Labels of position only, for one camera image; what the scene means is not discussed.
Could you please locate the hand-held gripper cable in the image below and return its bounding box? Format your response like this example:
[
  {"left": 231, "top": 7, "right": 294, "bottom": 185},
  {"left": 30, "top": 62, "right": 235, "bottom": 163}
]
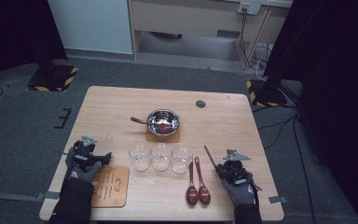
[
  {"left": 60, "top": 148, "right": 73, "bottom": 200},
  {"left": 247, "top": 174, "right": 263, "bottom": 206}
]

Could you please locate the dark wooden chopstick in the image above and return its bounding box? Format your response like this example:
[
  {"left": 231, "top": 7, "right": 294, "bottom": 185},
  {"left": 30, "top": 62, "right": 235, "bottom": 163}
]
[{"left": 203, "top": 145, "right": 220, "bottom": 171}]

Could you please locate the slotted wooden trivet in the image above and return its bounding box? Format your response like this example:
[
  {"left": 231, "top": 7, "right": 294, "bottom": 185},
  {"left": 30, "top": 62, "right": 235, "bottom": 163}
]
[
  {"left": 145, "top": 127, "right": 181, "bottom": 144},
  {"left": 89, "top": 165, "right": 131, "bottom": 208}
]

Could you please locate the black stand base hazard tape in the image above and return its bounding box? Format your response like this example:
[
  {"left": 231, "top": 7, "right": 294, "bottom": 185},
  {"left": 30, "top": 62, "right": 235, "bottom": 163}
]
[
  {"left": 26, "top": 60, "right": 79, "bottom": 92},
  {"left": 245, "top": 78, "right": 293, "bottom": 108}
]

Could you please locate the clear glass cup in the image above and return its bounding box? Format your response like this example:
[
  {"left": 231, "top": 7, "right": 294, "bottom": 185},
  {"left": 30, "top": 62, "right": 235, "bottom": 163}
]
[
  {"left": 172, "top": 145, "right": 194, "bottom": 175},
  {"left": 129, "top": 142, "right": 152, "bottom": 172},
  {"left": 151, "top": 143, "right": 172, "bottom": 171}
]

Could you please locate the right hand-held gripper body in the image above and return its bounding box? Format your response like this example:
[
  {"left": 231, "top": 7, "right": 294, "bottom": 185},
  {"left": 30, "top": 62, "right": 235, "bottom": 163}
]
[{"left": 218, "top": 152, "right": 252, "bottom": 187}]

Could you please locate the dark curtain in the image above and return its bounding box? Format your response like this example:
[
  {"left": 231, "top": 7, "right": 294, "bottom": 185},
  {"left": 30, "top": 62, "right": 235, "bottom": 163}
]
[
  {"left": 0, "top": 0, "right": 68, "bottom": 94},
  {"left": 263, "top": 0, "right": 358, "bottom": 224}
]

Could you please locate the dark red wooden spoon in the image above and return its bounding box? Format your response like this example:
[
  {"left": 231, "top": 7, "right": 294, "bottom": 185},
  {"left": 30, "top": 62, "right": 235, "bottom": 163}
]
[
  {"left": 194, "top": 156, "right": 212, "bottom": 206},
  {"left": 186, "top": 161, "right": 200, "bottom": 206},
  {"left": 130, "top": 116, "right": 174, "bottom": 134}
]

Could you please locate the person's left hand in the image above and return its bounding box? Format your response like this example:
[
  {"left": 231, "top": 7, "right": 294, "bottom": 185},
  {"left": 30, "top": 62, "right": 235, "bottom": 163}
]
[{"left": 64, "top": 147, "right": 103, "bottom": 181}]

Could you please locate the stainless steel bowl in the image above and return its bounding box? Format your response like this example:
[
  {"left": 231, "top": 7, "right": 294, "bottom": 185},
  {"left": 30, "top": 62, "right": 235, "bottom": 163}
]
[{"left": 145, "top": 108, "right": 181, "bottom": 137}]

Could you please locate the grey tape piece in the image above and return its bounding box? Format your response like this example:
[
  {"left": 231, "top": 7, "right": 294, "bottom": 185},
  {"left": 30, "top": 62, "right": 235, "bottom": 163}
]
[
  {"left": 44, "top": 190, "right": 61, "bottom": 201},
  {"left": 268, "top": 195, "right": 288, "bottom": 204}
]

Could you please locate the white wall power outlet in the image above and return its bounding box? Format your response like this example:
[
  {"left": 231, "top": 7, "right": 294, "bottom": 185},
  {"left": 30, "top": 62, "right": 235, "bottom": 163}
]
[{"left": 237, "top": 1, "right": 261, "bottom": 16}]

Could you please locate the left hand-held gripper cable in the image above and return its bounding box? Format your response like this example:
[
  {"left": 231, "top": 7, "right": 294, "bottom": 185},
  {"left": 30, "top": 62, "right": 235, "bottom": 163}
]
[{"left": 60, "top": 148, "right": 73, "bottom": 200}]

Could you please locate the white cable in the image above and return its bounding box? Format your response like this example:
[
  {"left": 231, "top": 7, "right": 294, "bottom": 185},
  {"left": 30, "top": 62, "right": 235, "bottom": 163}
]
[{"left": 251, "top": 43, "right": 274, "bottom": 81}]

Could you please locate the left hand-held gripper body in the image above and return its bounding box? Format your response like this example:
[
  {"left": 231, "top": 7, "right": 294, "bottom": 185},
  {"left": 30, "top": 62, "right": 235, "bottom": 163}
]
[{"left": 73, "top": 134, "right": 102, "bottom": 171}]

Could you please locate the black power cable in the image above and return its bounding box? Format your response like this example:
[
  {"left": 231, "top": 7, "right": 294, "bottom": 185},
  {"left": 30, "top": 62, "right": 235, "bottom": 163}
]
[{"left": 239, "top": 8, "right": 253, "bottom": 68}]

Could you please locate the white cabinet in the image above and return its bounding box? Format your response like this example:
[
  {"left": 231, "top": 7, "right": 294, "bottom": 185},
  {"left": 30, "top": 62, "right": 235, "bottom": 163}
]
[{"left": 47, "top": 0, "right": 134, "bottom": 56}]

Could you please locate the right hand-held gripper cable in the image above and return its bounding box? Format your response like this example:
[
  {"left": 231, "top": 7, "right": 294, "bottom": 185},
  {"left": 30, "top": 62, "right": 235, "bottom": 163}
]
[{"left": 247, "top": 174, "right": 263, "bottom": 206}]

